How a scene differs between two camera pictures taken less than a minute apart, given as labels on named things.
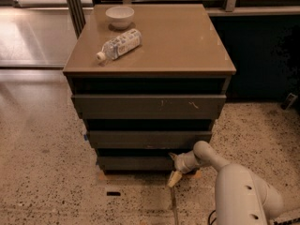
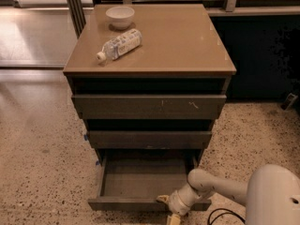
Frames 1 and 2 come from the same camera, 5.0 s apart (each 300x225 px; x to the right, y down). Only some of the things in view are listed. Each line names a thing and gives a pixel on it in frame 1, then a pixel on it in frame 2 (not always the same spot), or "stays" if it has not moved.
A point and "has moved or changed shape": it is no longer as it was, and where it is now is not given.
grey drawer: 148,139 stays
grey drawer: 149,106 stays
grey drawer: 136,163 has moved or changed shape
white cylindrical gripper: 180,164 -> 173,203
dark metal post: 75,7 stays
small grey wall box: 289,101 stays
